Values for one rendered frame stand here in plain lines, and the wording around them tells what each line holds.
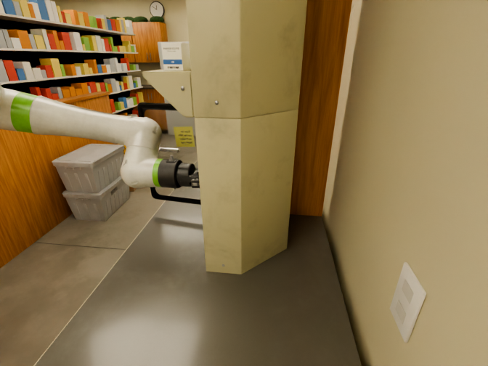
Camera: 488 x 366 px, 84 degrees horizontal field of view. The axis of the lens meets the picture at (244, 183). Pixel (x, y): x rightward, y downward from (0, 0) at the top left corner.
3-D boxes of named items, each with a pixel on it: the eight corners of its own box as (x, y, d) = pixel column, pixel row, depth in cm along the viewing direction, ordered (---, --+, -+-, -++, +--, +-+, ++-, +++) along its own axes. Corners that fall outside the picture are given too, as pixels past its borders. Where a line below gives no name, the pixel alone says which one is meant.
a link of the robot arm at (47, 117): (42, 139, 87) (25, 126, 76) (50, 106, 89) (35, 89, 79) (159, 157, 96) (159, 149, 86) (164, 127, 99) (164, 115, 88)
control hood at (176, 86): (221, 99, 93) (219, 67, 89) (194, 118, 64) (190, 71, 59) (188, 98, 94) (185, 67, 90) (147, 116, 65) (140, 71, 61)
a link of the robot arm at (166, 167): (171, 182, 94) (160, 194, 86) (167, 149, 89) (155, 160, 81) (187, 183, 93) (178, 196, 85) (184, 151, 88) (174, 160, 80)
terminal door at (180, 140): (219, 207, 109) (215, 105, 93) (152, 198, 116) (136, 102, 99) (220, 206, 110) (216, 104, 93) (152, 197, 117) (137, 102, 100)
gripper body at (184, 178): (175, 168, 81) (205, 170, 80) (184, 158, 89) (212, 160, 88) (177, 190, 84) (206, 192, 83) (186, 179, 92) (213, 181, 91)
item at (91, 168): (130, 171, 316) (125, 144, 302) (99, 195, 262) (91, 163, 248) (96, 170, 320) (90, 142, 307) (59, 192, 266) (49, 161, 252)
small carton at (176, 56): (191, 70, 69) (189, 43, 67) (183, 70, 65) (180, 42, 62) (173, 69, 70) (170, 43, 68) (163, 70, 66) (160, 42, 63)
